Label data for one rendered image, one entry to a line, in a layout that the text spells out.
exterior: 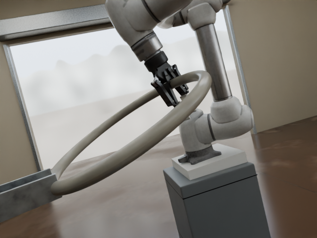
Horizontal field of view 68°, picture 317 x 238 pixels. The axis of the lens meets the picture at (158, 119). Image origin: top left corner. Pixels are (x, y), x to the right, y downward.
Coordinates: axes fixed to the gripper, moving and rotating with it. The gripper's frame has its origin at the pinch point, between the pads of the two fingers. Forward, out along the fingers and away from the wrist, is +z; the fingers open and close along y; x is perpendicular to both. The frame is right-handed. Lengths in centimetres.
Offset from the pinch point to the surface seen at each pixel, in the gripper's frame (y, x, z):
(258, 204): -21, -11, 69
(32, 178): 46.0, -11.4, -13.0
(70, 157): 33.4, -19.0, -9.6
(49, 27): -223, -374, -168
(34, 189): 49, -1, -12
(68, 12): -263, -348, -173
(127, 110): 8.6, -16.1, -9.7
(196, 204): -1, -27, 48
